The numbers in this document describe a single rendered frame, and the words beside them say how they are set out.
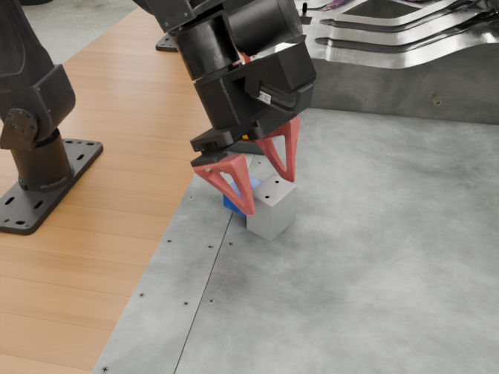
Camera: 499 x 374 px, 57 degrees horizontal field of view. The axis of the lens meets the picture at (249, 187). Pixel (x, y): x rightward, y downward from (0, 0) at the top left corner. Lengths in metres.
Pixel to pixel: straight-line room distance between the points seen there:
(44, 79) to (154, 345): 0.32
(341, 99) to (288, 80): 0.39
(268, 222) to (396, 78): 0.38
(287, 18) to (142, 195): 0.30
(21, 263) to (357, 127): 0.52
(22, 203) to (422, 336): 0.48
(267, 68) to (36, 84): 0.27
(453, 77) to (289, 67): 0.42
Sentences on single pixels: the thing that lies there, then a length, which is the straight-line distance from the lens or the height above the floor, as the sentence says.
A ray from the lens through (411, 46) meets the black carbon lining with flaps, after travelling 0.87.
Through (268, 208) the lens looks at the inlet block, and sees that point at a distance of 0.50.
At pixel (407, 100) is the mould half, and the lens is 0.81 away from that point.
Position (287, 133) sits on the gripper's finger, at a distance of 0.53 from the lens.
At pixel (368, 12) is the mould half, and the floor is 0.87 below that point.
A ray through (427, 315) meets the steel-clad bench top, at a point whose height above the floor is 0.80.
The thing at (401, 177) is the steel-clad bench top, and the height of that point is 0.80.
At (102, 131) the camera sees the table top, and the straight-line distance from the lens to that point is 0.78.
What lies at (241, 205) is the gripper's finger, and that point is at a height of 0.85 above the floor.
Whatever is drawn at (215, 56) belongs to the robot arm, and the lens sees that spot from 0.48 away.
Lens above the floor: 1.17
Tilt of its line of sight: 37 degrees down
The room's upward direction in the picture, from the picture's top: straight up
